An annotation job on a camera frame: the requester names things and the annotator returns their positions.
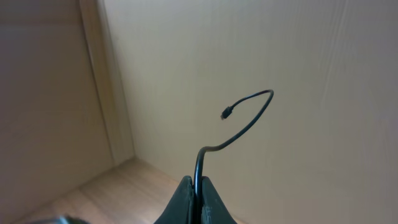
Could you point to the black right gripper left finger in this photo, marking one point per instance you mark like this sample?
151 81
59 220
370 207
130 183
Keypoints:
179 208

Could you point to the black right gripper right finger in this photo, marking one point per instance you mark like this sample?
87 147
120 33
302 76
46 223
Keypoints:
213 209

